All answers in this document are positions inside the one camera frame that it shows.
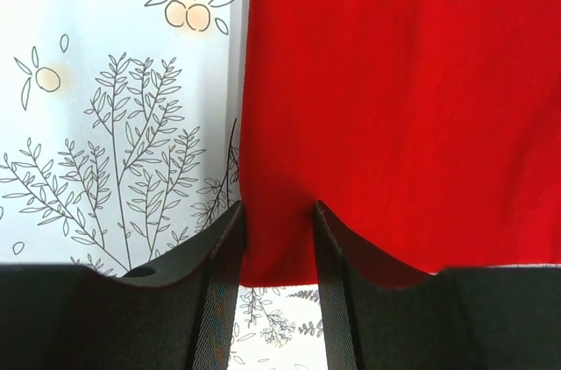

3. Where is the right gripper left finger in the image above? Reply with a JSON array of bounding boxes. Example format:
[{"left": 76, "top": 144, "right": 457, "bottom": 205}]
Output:
[{"left": 1, "top": 203, "right": 245, "bottom": 369}]

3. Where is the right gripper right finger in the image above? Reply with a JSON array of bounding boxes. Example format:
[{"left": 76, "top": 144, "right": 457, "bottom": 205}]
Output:
[{"left": 313, "top": 202, "right": 560, "bottom": 369}]

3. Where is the red t shirt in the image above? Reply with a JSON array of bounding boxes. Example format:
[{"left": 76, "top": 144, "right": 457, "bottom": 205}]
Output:
[{"left": 239, "top": 0, "right": 560, "bottom": 287}]

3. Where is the floral patterned table mat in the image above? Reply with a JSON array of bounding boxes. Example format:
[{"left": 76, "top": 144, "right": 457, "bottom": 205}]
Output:
[{"left": 0, "top": 0, "right": 328, "bottom": 370}]

